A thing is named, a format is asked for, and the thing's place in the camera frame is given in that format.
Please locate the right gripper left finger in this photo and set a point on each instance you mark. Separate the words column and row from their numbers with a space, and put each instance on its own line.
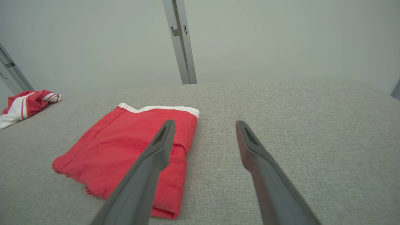
column 140, row 193

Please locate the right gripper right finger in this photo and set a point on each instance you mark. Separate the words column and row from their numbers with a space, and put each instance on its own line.
column 275, row 193

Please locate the red shorts with white stripe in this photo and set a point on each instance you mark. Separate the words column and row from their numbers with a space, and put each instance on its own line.
column 109, row 150

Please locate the red jersey with white sleeves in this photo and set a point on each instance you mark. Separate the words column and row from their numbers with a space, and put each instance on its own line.
column 31, row 104

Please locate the grey metal frame post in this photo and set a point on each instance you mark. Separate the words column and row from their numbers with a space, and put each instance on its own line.
column 182, row 47
column 14, row 75

